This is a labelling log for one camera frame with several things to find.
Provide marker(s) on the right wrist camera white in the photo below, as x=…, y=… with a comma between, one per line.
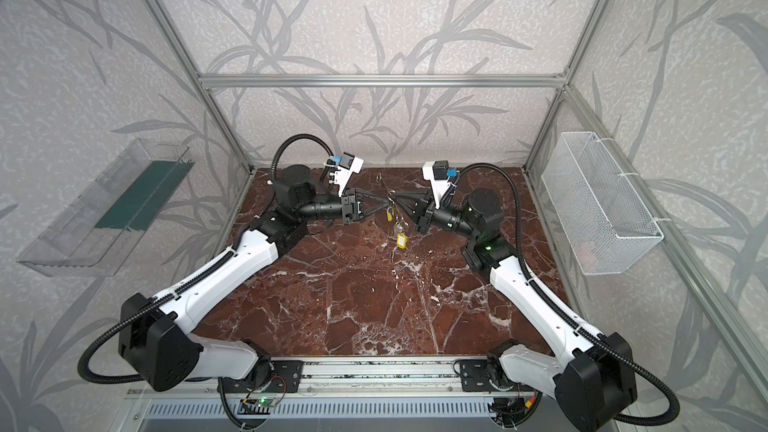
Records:
x=442, y=178

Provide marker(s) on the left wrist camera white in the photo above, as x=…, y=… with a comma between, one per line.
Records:
x=340, y=169

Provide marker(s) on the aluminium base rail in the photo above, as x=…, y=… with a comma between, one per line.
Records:
x=419, y=375

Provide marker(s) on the white wire mesh basket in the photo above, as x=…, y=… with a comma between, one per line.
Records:
x=608, y=226

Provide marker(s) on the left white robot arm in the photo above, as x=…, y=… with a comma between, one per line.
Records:
x=159, y=340

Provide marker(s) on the clear plastic wall tray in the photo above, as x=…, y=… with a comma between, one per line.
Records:
x=94, y=236

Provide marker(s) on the aluminium cage frame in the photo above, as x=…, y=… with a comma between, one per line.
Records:
x=748, y=352

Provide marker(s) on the left circuit board with wires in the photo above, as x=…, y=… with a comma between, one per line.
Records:
x=250, y=413

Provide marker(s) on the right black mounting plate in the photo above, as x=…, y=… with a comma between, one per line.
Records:
x=474, y=376

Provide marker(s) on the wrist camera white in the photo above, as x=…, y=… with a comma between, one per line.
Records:
x=340, y=169
x=442, y=178

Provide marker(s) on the silver metal key holder plate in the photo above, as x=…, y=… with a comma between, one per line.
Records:
x=389, y=192

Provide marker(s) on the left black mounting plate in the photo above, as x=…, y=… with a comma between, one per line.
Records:
x=257, y=379

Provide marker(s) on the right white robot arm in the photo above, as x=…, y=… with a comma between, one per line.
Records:
x=589, y=386

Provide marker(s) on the black mounting plate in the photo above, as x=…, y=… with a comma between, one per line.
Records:
x=474, y=376
x=257, y=379

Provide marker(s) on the right connector with wires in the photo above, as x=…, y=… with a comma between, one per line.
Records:
x=511, y=412

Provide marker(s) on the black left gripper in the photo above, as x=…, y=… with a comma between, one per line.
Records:
x=349, y=207

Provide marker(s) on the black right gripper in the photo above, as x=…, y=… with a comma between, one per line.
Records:
x=425, y=216

